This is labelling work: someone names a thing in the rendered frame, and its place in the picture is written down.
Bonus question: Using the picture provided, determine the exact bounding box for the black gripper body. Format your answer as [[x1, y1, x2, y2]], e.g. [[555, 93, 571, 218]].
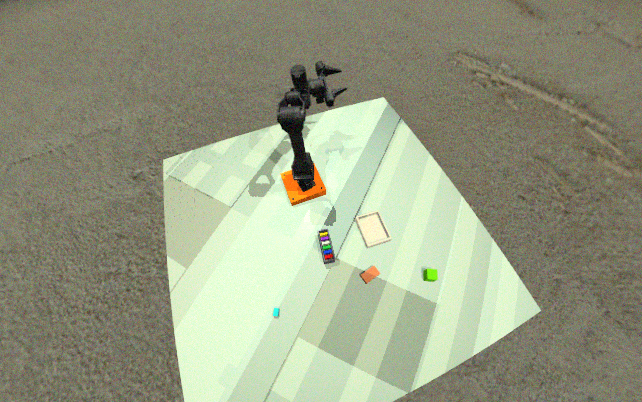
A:
[[307, 61, 334, 106]]

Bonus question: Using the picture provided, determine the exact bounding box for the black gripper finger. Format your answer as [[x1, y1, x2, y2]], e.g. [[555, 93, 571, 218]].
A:
[[324, 64, 342, 77], [332, 87, 347, 102]]

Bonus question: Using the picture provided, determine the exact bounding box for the small green cube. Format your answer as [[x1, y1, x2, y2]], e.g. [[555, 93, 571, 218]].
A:
[[423, 269, 438, 282]]

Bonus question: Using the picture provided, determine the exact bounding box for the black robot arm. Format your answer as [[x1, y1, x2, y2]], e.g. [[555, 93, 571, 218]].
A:
[[277, 65, 316, 192]]

